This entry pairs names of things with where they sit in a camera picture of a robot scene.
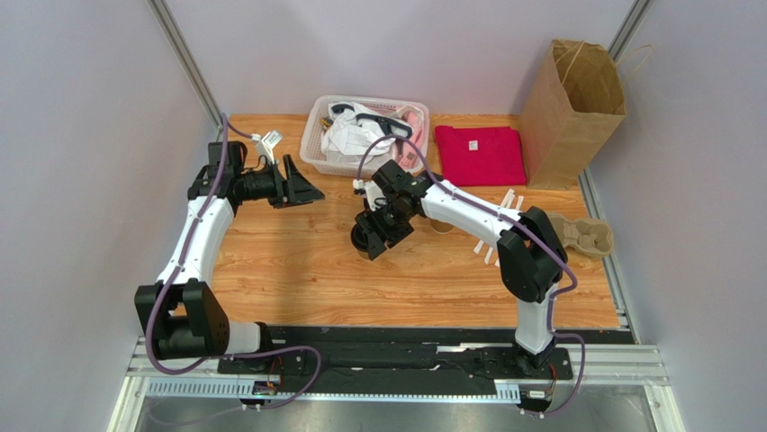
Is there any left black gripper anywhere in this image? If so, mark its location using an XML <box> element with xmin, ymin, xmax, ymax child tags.
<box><xmin>235</xmin><ymin>155</ymin><xmax>324</xmax><ymax>210</ymax></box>

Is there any black coffee cup lid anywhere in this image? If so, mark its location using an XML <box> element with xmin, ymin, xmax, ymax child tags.
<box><xmin>350</xmin><ymin>224</ymin><xmax>368</xmax><ymax>254</ymax></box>

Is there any brown cardboard cup carrier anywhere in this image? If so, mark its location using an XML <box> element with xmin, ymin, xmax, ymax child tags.
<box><xmin>547</xmin><ymin>212</ymin><xmax>615</xmax><ymax>258</ymax></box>

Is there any brown paper bag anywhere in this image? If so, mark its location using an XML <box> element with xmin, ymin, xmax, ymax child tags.
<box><xmin>519</xmin><ymin>39</ymin><xmax>654</xmax><ymax>190</ymax></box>

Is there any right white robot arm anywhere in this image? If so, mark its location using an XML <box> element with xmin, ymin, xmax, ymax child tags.
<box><xmin>350</xmin><ymin>161</ymin><xmax>567</xmax><ymax>369</ymax></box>

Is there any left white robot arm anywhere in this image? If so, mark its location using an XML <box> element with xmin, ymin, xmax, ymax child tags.
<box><xmin>134</xmin><ymin>141</ymin><xmax>325</xmax><ymax>361</ymax></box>

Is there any white cloth in basket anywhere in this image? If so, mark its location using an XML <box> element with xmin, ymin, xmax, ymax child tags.
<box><xmin>320</xmin><ymin>101</ymin><xmax>384</xmax><ymax>163</ymax></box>

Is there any white plastic basket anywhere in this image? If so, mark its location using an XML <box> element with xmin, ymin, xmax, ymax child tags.
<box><xmin>300</xmin><ymin>95</ymin><xmax>429</xmax><ymax>177</ymax></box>

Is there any white wrapped straw middle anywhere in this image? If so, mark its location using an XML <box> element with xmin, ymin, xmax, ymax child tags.
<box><xmin>474</xmin><ymin>188</ymin><xmax>515</xmax><ymax>265</ymax></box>

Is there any white wrapped straw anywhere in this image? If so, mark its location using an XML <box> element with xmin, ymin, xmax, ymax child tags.
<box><xmin>494</xmin><ymin>194</ymin><xmax>525</xmax><ymax>268</ymax></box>
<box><xmin>474</xmin><ymin>188</ymin><xmax>515</xmax><ymax>265</ymax></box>
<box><xmin>474</xmin><ymin>188</ymin><xmax>515</xmax><ymax>263</ymax></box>

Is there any red folded cloth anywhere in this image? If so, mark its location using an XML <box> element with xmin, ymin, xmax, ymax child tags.
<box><xmin>434</xmin><ymin>126</ymin><xmax>528</xmax><ymax>186</ymax></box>

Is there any white wrapped straw left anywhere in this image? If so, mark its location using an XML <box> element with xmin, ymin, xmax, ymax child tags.
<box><xmin>474</xmin><ymin>188</ymin><xmax>515</xmax><ymax>263</ymax></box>

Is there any white wrapped straw right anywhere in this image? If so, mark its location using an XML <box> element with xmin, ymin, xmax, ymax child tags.
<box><xmin>494</xmin><ymin>194</ymin><xmax>525</xmax><ymax>268</ymax></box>

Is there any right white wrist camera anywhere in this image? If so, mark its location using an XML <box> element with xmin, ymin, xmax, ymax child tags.
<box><xmin>352</xmin><ymin>179</ymin><xmax>387</xmax><ymax>211</ymax></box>

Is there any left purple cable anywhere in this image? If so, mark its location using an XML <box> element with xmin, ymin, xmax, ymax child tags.
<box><xmin>144</xmin><ymin>112</ymin><xmax>325</xmax><ymax>411</ymax></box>

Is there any purple cable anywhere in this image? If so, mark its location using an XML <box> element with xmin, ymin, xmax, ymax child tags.
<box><xmin>144</xmin><ymin>112</ymin><xmax>325</xmax><ymax>411</ymax></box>
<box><xmin>356</xmin><ymin>135</ymin><xmax>587</xmax><ymax>419</ymax></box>

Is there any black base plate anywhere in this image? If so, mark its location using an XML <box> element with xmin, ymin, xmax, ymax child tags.
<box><xmin>161</xmin><ymin>323</ymin><xmax>636</xmax><ymax>398</ymax></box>

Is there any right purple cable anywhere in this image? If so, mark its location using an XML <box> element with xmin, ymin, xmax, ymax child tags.
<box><xmin>356</xmin><ymin>135</ymin><xmax>587</xmax><ymax>419</ymax></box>

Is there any aluminium frame rail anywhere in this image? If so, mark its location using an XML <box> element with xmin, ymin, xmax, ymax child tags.
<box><xmin>108</xmin><ymin>330</ymin><xmax>683</xmax><ymax>431</ymax></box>

